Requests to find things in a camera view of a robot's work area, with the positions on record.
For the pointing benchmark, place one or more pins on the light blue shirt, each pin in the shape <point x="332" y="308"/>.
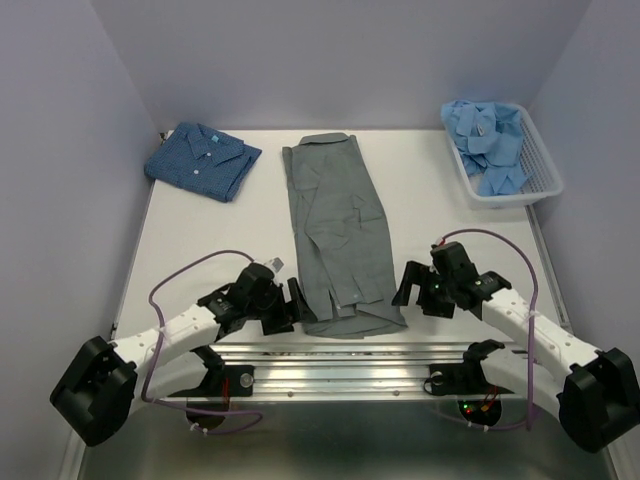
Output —
<point x="489" y="139"/>

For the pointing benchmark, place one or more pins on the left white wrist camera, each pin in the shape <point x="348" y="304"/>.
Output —
<point x="275" y="264"/>

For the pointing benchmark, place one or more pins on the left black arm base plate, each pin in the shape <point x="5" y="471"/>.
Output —
<point x="219" y="380"/>

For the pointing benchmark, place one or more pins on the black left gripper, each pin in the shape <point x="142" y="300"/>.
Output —
<point x="293" y="311"/>

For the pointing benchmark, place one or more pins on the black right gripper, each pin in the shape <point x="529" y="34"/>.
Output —
<point x="418" y="274"/>

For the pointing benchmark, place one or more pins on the grey long sleeve shirt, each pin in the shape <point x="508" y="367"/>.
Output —
<point x="343" y="245"/>

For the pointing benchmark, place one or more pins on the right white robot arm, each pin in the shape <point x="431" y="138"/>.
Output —
<point x="594" y="394"/>

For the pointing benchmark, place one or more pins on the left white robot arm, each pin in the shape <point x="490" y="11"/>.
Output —
<point x="174" y="364"/>

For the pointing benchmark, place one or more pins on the blue checked folded shirt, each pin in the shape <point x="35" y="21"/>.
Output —
<point x="203" y="160"/>

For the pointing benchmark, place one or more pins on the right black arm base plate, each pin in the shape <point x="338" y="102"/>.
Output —
<point x="466" y="378"/>

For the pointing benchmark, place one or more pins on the aluminium front rail frame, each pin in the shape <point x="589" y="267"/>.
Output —
<point x="359" y="410"/>

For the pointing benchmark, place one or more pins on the white plastic laundry basket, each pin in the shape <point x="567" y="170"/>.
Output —
<point x="543" y="182"/>

